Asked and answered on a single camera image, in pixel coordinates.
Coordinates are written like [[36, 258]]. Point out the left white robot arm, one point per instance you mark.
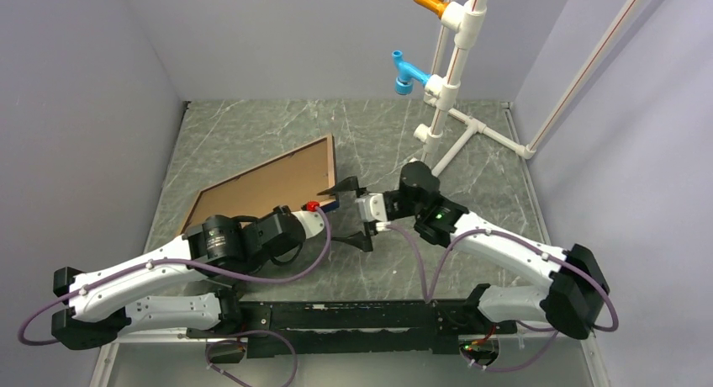
[[110, 303]]

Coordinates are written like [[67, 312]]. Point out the brown cardboard backing board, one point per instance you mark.
[[267, 189]]

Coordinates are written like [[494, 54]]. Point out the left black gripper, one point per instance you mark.
[[285, 209]]

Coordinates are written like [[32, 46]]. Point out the blue pipe fitting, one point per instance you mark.
[[407, 74]]

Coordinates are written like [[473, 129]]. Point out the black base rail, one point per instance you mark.
[[367, 326]]

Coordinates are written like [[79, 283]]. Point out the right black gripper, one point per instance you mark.
[[359, 239]]

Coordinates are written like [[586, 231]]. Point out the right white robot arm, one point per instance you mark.
[[566, 290]]

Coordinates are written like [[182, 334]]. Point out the brown wooden picture frame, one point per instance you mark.
[[267, 178]]

